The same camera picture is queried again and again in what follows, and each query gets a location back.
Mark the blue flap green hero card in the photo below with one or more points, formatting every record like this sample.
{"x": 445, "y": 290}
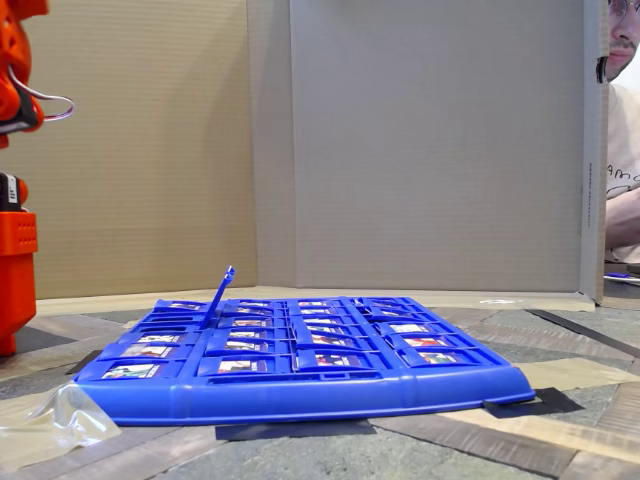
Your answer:
{"x": 395, "y": 315}

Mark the blue flap labelled Sir Stretch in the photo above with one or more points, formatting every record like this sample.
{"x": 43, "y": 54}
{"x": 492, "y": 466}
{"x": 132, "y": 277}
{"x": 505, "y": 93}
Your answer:
{"x": 245, "y": 345}

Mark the brown corrugated cardboard wall panel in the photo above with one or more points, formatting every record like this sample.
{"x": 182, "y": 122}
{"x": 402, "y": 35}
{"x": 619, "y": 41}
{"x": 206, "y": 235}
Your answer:
{"x": 140, "y": 150}

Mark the blue flap labelled Safeguard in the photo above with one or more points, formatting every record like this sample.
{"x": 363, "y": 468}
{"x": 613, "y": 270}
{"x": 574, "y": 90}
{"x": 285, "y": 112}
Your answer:
{"x": 330, "y": 340}

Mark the tan cardboard floor flap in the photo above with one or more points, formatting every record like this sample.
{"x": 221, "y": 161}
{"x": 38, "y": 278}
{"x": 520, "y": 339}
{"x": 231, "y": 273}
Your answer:
{"x": 125, "y": 299}

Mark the blue flap labelled Ultrasonic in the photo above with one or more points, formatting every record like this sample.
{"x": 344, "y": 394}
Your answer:
{"x": 330, "y": 360}

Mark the blue flap pale green card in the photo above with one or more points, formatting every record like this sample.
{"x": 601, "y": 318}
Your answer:
{"x": 132, "y": 371}

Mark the blue flap labelled Madame Vine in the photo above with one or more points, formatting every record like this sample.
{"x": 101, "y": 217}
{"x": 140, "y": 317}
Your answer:
{"x": 315, "y": 311}

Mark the tan translucent tape patch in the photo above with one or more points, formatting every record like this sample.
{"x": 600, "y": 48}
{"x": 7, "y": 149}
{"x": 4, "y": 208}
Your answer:
{"x": 575, "y": 375}

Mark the blue flap labelled Thundershock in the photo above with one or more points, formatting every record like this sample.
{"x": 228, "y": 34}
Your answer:
{"x": 322, "y": 329}

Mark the person's bare forearm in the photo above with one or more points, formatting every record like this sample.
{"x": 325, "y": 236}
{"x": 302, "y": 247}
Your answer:
{"x": 622, "y": 220}

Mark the long black tape strip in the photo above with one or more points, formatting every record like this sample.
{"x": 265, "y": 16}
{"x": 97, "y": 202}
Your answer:
{"x": 590, "y": 332}

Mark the blue flap labelled Ice Light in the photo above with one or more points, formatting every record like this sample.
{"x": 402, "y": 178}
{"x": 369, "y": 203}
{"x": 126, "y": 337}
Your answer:
{"x": 317, "y": 320}

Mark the blue flap labelled Blasteroid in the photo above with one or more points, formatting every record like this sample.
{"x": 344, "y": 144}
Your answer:
{"x": 160, "y": 338}

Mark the blue flap yellow hero card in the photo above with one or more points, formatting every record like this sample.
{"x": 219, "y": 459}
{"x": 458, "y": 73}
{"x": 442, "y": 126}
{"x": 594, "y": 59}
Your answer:
{"x": 375, "y": 301}

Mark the blue flap labelled Mr Mist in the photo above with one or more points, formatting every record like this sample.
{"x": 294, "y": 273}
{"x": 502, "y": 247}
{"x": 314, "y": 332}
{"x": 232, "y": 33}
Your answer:
{"x": 407, "y": 328}

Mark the cream printed t-shirt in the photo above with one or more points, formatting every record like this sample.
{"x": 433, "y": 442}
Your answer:
{"x": 622, "y": 130}

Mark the blue flap labelled Atlanta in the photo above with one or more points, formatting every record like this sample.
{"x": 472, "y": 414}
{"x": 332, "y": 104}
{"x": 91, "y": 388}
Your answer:
{"x": 247, "y": 334}

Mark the blue flap labelled Shadow Ninja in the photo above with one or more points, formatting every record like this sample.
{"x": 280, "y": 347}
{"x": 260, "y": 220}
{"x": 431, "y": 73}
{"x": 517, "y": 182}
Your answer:
{"x": 147, "y": 351}

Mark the upright blue flip tile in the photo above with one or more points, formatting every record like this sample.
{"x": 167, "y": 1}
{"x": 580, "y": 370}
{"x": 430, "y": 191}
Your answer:
{"x": 232, "y": 272}

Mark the blue flap labelled Swapshot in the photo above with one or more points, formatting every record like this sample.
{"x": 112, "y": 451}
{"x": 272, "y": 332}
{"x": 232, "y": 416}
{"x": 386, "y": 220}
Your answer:
{"x": 435, "y": 357}

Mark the blue Guess Who game board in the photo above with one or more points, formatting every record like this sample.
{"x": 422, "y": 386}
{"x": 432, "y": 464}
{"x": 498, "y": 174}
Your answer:
{"x": 300, "y": 400}

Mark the blue flap labelled Zap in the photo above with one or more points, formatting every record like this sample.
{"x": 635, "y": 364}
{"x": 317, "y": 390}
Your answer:
{"x": 252, "y": 311}

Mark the blue flap labelled Rambler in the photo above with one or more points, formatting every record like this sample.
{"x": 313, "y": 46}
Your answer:
{"x": 425, "y": 342}

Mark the blue flap labelled Eric Eagle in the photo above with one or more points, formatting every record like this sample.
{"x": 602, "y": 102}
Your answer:
{"x": 250, "y": 322}

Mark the orange SO-100 robot arm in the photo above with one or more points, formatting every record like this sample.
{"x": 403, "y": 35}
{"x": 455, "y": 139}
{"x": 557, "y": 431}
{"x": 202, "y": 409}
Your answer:
{"x": 17, "y": 280}

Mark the blue pen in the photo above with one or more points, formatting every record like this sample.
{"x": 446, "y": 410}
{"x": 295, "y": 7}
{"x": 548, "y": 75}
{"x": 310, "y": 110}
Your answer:
{"x": 619, "y": 275}

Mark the wide pale cardboard wall panel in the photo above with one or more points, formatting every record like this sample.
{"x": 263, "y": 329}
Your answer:
{"x": 435, "y": 150}

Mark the crumpled clear tape piece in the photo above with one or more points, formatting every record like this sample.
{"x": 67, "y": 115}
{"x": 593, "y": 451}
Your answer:
{"x": 60, "y": 420}

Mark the blue flap labelled Geode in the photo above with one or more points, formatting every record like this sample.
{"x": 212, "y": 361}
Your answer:
{"x": 385, "y": 307}

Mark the blue flap labelled Glance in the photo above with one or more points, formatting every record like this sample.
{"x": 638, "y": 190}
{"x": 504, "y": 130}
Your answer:
{"x": 312, "y": 303}

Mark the blue flap pale washed card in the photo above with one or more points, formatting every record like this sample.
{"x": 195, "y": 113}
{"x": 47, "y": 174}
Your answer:
{"x": 242, "y": 366}

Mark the person's head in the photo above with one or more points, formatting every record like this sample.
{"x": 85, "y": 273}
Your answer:
{"x": 625, "y": 45}

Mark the blue flap labelled Beast Tamer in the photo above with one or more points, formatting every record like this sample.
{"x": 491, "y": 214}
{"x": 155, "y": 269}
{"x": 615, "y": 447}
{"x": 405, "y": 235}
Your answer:
{"x": 255, "y": 303}

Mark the white paper sheet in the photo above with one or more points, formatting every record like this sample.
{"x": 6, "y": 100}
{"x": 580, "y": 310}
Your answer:
{"x": 625, "y": 281}

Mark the black tape piece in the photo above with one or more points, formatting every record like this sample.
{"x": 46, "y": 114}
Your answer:
{"x": 82, "y": 364}
{"x": 540, "y": 402}

